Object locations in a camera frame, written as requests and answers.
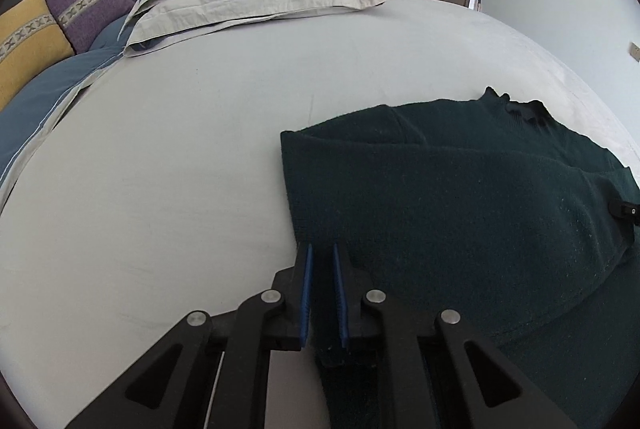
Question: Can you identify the yellow patterned cushion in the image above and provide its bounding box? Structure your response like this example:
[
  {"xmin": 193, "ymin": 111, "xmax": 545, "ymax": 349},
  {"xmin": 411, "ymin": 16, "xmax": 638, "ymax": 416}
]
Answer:
[{"xmin": 0, "ymin": 0, "xmax": 76, "ymax": 112}]

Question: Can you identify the purple patterned cushion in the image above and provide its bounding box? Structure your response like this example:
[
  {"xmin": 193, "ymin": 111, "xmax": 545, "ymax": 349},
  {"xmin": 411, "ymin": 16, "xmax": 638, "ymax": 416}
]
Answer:
[{"xmin": 44, "ymin": 0, "xmax": 136, "ymax": 54}]

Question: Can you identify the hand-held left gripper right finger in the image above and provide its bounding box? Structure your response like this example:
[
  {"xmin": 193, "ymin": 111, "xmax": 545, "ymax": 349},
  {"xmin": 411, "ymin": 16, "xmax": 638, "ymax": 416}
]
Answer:
[{"xmin": 332, "ymin": 243, "xmax": 581, "ymax": 429}]

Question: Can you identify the dark green sweater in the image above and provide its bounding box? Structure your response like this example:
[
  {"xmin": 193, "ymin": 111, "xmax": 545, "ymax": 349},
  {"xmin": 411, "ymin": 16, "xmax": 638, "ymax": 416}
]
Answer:
[{"xmin": 280, "ymin": 86, "xmax": 640, "ymax": 429}]

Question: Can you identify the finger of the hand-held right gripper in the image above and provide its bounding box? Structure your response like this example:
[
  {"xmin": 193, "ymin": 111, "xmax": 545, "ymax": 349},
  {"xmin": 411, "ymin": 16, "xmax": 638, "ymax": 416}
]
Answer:
[{"xmin": 607, "ymin": 198, "xmax": 640, "ymax": 226}]

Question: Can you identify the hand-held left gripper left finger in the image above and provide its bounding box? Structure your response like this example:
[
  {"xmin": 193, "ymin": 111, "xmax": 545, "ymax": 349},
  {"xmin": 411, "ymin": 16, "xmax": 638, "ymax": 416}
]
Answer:
[{"xmin": 64, "ymin": 243, "xmax": 315, "ymax": 429}]

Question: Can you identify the bed with white sheet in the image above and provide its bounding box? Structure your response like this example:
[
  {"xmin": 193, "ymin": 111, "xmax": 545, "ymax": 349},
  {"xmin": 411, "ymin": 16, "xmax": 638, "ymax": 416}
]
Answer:
[{"xmin": 0, "ymin": 0, "xmax": 640, "ymax": 429}]

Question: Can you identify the blue pillow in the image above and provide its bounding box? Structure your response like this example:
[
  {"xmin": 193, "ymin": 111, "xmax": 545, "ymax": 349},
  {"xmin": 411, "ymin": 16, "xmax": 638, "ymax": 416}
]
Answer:
[
  {"xmin": 0, "ymin": 48, "xmax": 125, "ymax": 190},
  {"xmin": 86, "ymin": 15, "xmax": 135, "ymax": 56}
]

